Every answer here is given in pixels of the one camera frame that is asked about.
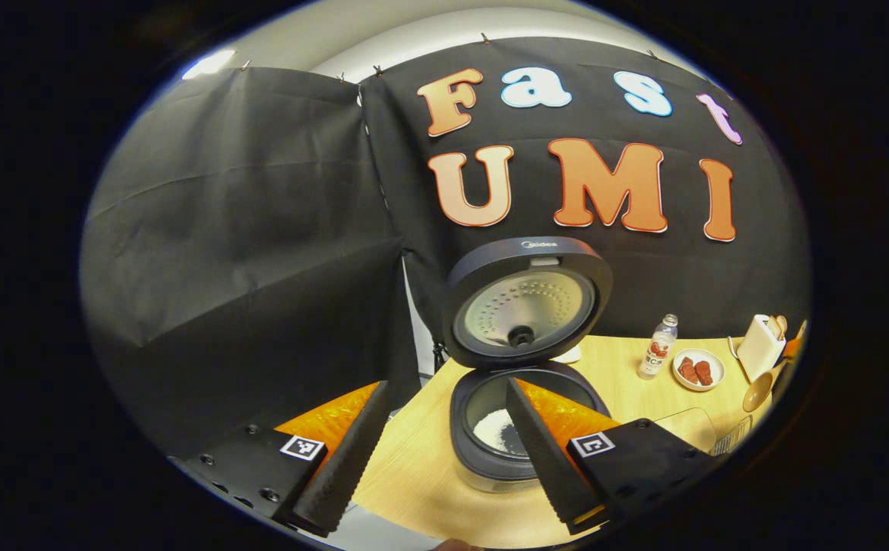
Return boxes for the wooden spoon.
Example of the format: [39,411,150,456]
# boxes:
[743,358,790,414]

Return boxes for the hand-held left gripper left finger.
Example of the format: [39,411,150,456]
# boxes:
[169,380,392,538]

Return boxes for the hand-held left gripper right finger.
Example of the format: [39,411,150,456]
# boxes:
[506,377,721,535]

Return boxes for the clear plastic box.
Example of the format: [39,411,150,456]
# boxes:
[653,408,721,458]

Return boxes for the black and silver rice cooker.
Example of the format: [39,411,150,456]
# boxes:
[443,236,614,493]

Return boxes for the clear plastic bottle red label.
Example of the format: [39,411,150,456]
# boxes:
[637,314,679,380]

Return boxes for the white round plate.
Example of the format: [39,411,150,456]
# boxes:
[672,348,726,392]

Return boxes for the black backdrop cloth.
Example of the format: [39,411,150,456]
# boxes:
[81,37,812,460]

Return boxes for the white toaster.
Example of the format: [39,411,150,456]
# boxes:
[735,314,787,383]

